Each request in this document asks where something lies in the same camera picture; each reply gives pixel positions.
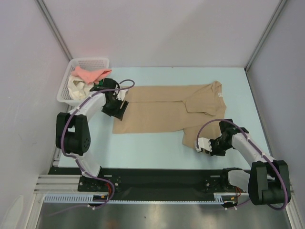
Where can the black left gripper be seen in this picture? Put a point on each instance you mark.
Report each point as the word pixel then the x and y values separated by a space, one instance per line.
pixel 116 113

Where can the aluminium front rail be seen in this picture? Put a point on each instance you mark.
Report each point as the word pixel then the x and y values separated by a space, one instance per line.
pixel 57 183

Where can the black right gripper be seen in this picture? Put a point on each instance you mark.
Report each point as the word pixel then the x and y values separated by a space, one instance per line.
pixel 217 150

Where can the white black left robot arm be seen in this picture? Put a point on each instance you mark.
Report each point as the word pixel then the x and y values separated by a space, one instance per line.
pixel 72 128

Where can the beige t shirt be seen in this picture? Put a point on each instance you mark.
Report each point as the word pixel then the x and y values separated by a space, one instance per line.
pixel 193 109

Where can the right aluminium corner post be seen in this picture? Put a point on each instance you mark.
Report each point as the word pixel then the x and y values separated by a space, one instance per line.
pixel 270 25

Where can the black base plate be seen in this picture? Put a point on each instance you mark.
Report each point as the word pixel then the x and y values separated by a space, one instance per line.
pixel 157 194

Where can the cream white cloth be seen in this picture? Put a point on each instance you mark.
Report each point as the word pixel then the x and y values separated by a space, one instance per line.
pixel 78 89

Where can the white slotted cable duct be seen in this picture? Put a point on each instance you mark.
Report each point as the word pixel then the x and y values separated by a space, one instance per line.
pixel 98 199

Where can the left aluminium corner post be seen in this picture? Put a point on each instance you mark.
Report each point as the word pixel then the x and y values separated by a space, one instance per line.
pixel 54 28

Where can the pink cloth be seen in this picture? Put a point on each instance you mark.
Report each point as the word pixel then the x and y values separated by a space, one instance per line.
pixel 91 76

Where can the aluminium corner post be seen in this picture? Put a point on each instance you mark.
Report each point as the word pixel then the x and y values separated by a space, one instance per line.
pixel 54 28
pixel 270 25

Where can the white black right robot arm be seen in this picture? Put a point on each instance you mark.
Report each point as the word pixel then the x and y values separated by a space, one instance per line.
pixel 268 180

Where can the white plastic basket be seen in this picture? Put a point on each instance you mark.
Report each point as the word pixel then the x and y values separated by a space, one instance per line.
pixel 88 63

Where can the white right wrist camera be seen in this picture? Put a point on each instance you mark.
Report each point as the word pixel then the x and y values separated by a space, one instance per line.
pixel 203 144

